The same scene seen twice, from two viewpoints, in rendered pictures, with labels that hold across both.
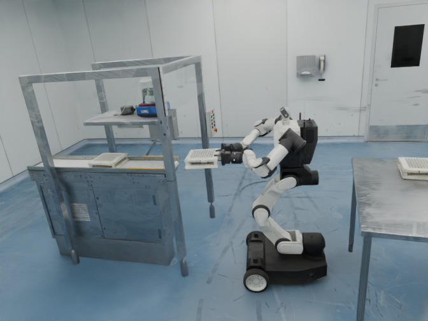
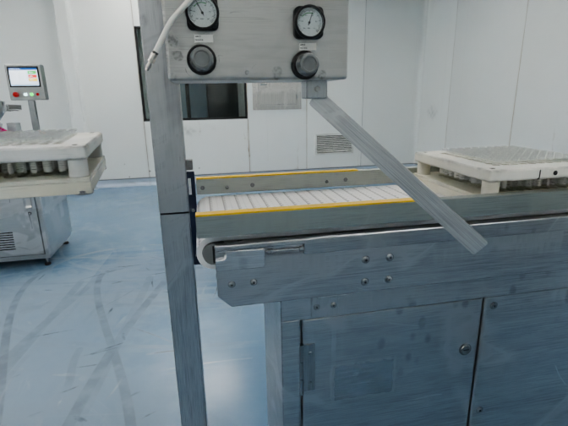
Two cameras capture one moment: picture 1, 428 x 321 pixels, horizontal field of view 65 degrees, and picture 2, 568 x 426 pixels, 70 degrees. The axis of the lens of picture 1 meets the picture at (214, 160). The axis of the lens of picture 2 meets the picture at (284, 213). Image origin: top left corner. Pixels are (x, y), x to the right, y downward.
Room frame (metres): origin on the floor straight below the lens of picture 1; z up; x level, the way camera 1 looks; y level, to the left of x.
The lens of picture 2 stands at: (3.21, 0.16, 1.13)
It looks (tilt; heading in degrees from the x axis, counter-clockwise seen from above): 16 degrees down; 153
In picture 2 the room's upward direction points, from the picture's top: 1 degrees counter-clockwise
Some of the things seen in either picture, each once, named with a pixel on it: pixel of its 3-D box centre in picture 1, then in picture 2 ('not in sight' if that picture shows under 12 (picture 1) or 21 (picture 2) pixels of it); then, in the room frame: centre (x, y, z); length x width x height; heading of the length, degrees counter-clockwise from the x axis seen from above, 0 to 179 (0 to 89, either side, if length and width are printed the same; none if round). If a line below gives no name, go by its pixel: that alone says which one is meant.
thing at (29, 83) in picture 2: not in sight; (31, 109); (-0.37, -0.05, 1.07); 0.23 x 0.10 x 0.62; 75
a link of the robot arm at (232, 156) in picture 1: (229, 157); not in sight; (2.32, -0.12, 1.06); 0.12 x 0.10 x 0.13; 73
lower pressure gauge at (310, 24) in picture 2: not in sight; (308, 22); (2.76, 0.43, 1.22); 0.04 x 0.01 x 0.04; 74
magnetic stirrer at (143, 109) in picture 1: (153, 107); not in sight; (2.61, 0.43, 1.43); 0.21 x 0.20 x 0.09; 164
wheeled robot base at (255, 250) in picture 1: (285, 250); not in sight; (2.32, -0.53, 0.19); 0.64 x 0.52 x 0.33; 81
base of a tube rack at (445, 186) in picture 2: (109, 164); (500, 186); (2.71, 0.90, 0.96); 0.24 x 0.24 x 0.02; 74
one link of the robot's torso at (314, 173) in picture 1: (299, 174); not in sight; (2.30, -0.63, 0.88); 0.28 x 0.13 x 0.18; 81
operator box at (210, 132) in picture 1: (210, 122); not in sight; (3.34, 0.00, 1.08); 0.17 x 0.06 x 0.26; 164
